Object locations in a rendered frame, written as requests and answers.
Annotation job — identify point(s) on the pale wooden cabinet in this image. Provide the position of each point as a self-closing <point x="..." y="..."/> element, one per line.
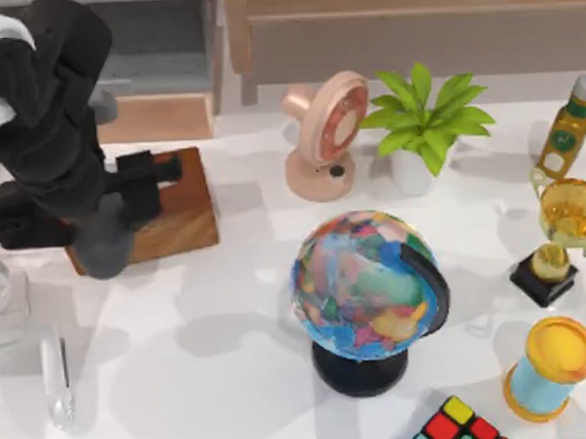
<point x="411" y="34"/>

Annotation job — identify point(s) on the pale wooden drawer front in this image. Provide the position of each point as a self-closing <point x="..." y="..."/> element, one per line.
<point x="157" y="117"/>

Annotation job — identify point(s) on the pulled-out drawer grey inside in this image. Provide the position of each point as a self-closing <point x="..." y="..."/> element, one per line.
<point x="159" y="45"/>

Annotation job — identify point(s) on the colourful globe on black stand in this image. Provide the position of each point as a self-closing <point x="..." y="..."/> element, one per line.
<point x="364" y="284"/>

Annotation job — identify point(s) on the pink desk fan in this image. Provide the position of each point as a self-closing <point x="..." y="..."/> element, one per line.
<point x="328" y="130"/>

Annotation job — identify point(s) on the yellow bottle with grey cap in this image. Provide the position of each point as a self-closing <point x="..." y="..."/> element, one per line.
<point x="564" y="130"/>

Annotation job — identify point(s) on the blue tub with yellow lid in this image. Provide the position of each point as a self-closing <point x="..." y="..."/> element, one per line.
<point x="552" y="364"/>

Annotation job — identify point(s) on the multicoloured puzzle cube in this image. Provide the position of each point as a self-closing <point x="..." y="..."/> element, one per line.
<point x="453" y="424"/>

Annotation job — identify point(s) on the dark grey rounded object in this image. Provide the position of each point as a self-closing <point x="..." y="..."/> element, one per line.
<point x="105" y="252"/>

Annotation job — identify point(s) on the golden trophy on black base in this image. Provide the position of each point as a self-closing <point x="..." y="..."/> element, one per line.
<point x="565" y="217"/>

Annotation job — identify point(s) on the brown wooden block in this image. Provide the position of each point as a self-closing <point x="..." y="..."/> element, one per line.
<point x="186" y="219"/>

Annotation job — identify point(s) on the green plant in white pot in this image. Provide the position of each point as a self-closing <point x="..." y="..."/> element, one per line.
<point x="422" y="121"/>

